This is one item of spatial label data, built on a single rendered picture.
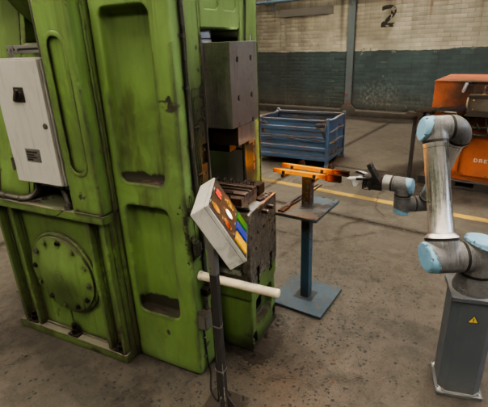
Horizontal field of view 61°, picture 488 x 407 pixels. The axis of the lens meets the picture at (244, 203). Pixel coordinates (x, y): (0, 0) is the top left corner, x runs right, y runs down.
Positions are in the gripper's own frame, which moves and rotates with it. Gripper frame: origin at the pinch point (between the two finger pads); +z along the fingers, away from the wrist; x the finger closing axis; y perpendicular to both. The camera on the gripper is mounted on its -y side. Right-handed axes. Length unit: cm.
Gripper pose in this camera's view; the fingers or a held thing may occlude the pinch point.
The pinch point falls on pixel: (351, 174)
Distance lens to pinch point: 259.2
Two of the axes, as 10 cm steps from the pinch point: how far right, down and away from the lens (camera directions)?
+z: -8.2, -1.8, 5.4
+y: 0.4, 9.3, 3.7
